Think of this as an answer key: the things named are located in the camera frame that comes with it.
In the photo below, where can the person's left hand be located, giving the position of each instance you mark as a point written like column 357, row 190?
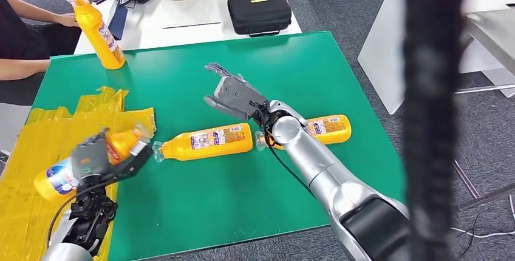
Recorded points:
column 68, row 20

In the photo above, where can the dark blue folded stand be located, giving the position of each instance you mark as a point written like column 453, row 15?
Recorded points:
column 120, row 22

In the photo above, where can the steel frame table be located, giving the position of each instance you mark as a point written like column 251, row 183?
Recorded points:
column 495, row 30

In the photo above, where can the yellow plastic sheet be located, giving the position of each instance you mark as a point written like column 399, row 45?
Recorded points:
column 24, row 227

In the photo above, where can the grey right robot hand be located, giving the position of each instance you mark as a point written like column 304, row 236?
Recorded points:
column 237, row 96

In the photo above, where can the person's right forearm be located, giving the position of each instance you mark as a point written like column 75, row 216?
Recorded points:
column 20, row 70

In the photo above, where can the yellow detergent bottle clear cap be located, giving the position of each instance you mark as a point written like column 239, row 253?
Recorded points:
column 181, row 151
column 56, row 183
column 94, row 22
column 334, row 135

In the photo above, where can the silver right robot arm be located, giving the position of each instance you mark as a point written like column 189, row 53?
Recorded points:
column 322, row 170

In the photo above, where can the person's body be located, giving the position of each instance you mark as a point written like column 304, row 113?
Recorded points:
column 20, row 38

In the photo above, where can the black zipped carrying case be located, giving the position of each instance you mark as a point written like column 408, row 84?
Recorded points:
column 259, row 14

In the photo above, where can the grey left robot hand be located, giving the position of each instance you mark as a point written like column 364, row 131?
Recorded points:
column 90, row 156

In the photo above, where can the person's left forearm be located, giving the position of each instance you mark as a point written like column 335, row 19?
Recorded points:
column 32, row 10

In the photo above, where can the white desk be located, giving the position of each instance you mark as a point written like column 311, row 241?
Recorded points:
column 386, row 50

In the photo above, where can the thin black stick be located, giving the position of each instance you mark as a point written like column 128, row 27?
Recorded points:
column 192, row 25

